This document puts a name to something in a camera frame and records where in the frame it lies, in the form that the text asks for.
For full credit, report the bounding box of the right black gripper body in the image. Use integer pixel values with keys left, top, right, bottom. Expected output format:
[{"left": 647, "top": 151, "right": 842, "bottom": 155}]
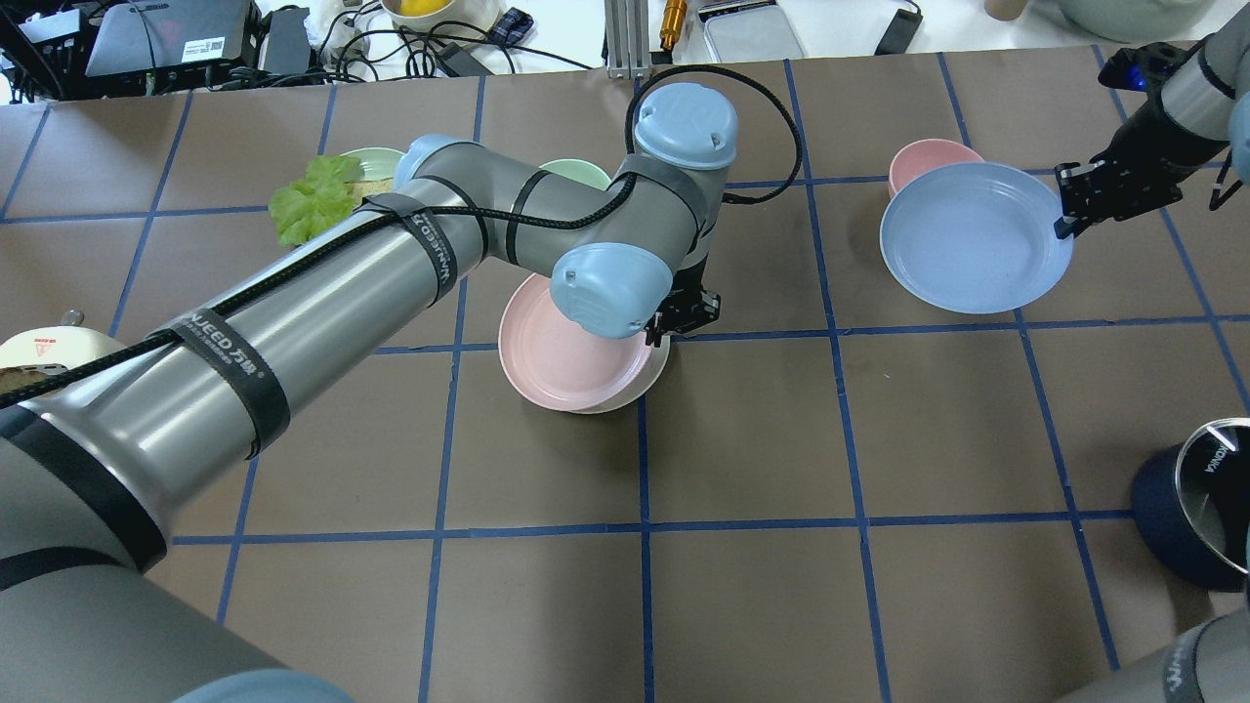
[{"left": 1058, "top": 118, "right": 1229, "bottom": 224}]

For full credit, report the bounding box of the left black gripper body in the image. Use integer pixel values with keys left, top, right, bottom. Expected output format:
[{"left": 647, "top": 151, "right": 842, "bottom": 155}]
[{"left": 656, "top": 256, "right": 723, "bottom": 338}]

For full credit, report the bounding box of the blue plate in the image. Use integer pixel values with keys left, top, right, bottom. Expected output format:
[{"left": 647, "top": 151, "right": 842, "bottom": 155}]
[{"left": 879, "top": 163, "right": 1075, "bottom": 314}]

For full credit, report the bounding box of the pink plate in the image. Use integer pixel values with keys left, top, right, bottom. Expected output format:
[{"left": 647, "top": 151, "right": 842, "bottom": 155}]
[{"left": 498, "top": 274, "right": 645, "bottom": 413}]

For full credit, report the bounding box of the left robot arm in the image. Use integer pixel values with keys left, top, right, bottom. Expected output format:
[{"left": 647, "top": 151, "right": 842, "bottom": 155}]
[{"left": 1, "top": 81, "right": 738, "bottom": 702}]

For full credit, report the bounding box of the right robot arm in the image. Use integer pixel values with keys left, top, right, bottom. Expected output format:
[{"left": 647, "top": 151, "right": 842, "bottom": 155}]
[{"left": 1054, "top": 10, "right": 1248, "bottom": 702}]

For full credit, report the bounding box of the cream plate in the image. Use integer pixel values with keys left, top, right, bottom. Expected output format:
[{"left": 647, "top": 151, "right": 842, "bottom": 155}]
[{"left": 573, "top": 336, "right": 671, "bottom": 414}]

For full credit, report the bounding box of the pink bowl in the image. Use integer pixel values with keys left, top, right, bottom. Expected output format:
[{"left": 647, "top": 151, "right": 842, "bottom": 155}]
[{"left": 888, "top": 138, "right": 985, "bottom": 199}]

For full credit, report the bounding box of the green bowl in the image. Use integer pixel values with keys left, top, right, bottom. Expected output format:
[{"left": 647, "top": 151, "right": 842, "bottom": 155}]
[{"left": 540, "top": 158, "right": 613, "bottom": 190}]

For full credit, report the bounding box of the black power adapter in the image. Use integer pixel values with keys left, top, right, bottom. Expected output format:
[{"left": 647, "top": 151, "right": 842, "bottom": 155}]
[{"left": 874, "top": 9, "right": 924, "bottom": 55}]

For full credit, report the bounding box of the glass pot lid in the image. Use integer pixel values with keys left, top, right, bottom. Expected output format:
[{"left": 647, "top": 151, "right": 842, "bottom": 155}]
[{"left": 1176, "top": 417, "right": 1249, "bottom": 574}]

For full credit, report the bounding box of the silver digital scale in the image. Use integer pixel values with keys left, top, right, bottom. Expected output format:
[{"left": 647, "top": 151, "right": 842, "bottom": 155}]
[{"left": 695, "top": 1, "right": 806, "bottom": 63}]

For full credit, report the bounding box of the light green plate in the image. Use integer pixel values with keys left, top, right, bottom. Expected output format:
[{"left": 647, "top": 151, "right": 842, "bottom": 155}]
[{"left": 341, "top": 146, "right": 403, "bottom": 190}]

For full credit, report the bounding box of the bread slice on plate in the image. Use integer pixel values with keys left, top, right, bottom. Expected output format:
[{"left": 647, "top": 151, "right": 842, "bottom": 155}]
[{"left": 350, "top": 178, "right": 394, "bottom": 201}]

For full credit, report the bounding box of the green lettuce leaf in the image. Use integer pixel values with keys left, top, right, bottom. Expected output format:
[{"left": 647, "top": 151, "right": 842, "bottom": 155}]
[{"left": 268, "top": 155, "right": 363, "bottom": 246}]

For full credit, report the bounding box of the white bowl with fruit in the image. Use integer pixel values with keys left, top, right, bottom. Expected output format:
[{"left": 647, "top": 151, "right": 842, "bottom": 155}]
[{"left": 381, "top": 1, "right": 505, "bottom": 38}]

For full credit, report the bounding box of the black electronics box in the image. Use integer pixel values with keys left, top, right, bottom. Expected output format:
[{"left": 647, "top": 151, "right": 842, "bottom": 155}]
[{"left": 85, "top": 1, "right": 263, "bottom": 80}]

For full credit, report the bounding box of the cream toaster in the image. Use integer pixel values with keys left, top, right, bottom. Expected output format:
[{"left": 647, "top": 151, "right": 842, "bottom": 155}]
[{"left": 1, "top": 325, "right": 125, "bottom": 375}]

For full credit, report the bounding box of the aluminium frame post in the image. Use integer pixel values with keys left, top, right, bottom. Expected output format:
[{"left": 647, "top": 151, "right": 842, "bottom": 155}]
[{"left": 604, "top": 0, "right": 653, "bottom": 81}]

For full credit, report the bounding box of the gold screwdriver handle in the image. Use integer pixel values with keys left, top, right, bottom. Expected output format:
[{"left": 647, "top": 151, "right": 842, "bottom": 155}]
[{"left": 659, "top": 0, "right": 688, "bottom": 53}]

